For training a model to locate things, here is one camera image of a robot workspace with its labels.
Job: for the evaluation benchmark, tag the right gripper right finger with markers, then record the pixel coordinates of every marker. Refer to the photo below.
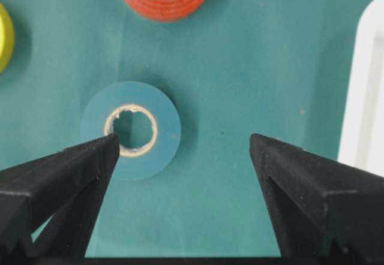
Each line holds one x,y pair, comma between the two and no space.
319,208

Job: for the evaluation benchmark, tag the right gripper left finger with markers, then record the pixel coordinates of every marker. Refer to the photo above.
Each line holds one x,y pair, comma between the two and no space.
49,206

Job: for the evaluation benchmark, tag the teal green tape roll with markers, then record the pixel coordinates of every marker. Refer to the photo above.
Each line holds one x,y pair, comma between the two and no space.
107,105

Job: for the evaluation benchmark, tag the white plastic tray case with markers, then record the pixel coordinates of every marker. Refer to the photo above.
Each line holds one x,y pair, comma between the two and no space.
361,141

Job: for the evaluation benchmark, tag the yellow tape roll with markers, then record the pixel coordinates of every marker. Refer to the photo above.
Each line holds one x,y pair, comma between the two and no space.
7,38

